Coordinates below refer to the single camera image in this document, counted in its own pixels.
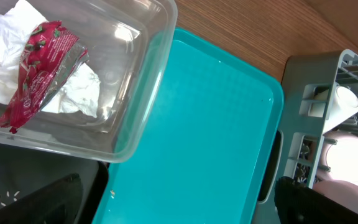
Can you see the clear plastic bin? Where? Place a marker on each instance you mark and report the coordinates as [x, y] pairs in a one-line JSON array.
[[129, 43]]

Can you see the black tray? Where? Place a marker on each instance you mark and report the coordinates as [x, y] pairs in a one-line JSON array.
[[29, 170]]

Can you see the pink plate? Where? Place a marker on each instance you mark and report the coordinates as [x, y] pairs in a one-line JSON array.
[[340, 191]]

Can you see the grey dish rack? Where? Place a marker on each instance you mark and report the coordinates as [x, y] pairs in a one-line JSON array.
[[308, 83]]

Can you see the white napkin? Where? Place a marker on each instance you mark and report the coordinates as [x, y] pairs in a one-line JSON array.
[[79, 93]]

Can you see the pink bowl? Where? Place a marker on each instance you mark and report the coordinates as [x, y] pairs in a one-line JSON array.
[[341, 158]]

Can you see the red snack wrapper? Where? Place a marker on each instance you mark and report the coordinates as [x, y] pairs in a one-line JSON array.
[[51, 55]]

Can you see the cream cup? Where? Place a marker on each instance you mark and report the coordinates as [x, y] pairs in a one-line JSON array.
[[345, 105]]

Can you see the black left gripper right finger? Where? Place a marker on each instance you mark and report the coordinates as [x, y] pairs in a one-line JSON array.
[[297, 204]]

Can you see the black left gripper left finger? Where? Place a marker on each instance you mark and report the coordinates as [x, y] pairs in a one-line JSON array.
[[58, 202]]

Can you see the teal serving tray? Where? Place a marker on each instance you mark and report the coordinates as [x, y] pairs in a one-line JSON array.
[[206, 144]]

